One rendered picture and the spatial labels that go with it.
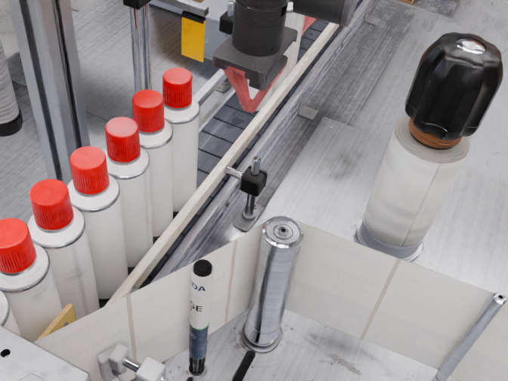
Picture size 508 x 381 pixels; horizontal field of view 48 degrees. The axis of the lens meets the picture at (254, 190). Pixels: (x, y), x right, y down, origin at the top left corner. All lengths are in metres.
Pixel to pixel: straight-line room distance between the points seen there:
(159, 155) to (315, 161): 0.30
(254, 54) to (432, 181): 0.24
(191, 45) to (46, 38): 0.16
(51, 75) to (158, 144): 0.15
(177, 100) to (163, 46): 0.53
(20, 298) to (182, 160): 0.27
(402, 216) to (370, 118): 0.39
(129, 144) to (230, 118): 0.37
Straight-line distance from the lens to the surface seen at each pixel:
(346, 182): 0.85
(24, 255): 0.51
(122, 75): 1.09
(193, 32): 0.69
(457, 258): 0.81
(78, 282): 0.59
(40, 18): 0.65
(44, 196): 0.52
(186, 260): 0.75
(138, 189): 0.61
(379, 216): 0.72
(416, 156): 0.64
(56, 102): 0.71
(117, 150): 0.58
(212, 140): 0.88
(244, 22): 0.63
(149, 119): 0.61
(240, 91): 0.71
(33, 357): 0.37
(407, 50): 1.28
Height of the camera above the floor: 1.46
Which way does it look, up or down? 46 degrees down
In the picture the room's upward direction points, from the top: 8 degrees clockwise
